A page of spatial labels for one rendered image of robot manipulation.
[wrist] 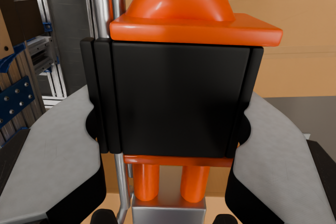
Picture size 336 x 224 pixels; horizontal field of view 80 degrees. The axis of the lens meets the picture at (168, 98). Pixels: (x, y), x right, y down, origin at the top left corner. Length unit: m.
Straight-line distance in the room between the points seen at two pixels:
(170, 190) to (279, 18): 0.77
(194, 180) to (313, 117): 1.83
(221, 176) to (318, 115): 1.57
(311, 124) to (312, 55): 1.10
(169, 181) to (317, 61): 0.88
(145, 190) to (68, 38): 1.14
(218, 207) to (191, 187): 0.30
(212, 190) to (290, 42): 0.65
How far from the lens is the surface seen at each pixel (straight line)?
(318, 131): 2.09
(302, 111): 1.88
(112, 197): 0.45
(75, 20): 1.22
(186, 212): 0.19
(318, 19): 0.94
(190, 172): 0.16
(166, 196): 0.19
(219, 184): 0.46
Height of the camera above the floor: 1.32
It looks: 60 degrees down
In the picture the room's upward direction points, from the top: 179 degrees counter-clockwise
